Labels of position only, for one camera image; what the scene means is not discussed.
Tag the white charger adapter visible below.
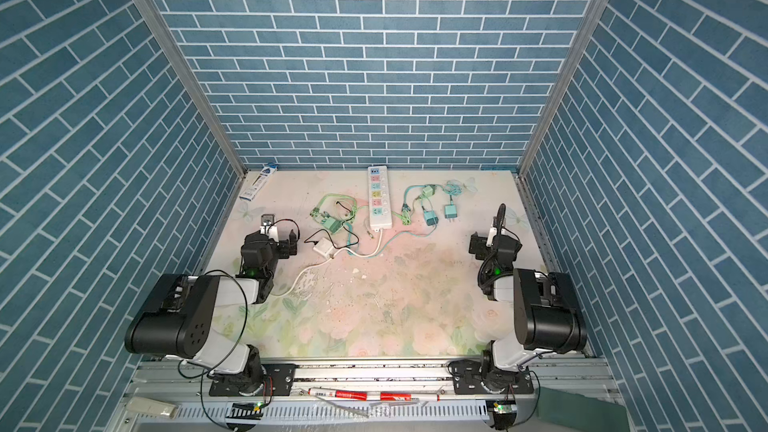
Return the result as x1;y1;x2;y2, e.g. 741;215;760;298
313;237;336;260

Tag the white power strip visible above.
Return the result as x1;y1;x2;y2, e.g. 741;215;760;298
367;166;392;232

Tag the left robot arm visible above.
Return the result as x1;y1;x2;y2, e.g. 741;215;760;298
124;224;300;400

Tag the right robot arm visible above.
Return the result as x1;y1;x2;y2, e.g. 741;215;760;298
447;227;588;395

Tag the teal plug adapter right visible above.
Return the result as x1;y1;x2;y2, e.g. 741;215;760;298
444;202;458;221

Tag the green charger adapter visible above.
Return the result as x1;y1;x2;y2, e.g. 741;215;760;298
321;216;343;234

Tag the blue white small box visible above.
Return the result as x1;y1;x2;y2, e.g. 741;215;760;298
239;164;279;202

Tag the dark green cloth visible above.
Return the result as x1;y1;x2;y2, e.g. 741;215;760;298
535;388;630;432

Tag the beige remote box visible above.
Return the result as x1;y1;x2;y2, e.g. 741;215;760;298
125;397;178;419

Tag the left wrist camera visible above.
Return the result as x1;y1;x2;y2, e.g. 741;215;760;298
260;214;279;241

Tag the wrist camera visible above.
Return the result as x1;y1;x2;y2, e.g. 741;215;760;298
260;214;279;241
486;203;506;247

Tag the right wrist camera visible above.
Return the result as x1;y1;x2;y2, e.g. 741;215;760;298
486;203;506;247

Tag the green usb hub cable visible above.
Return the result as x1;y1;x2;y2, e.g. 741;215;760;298
400;178;475;226

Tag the black usb cable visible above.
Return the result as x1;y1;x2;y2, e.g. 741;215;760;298
303;200;361;250

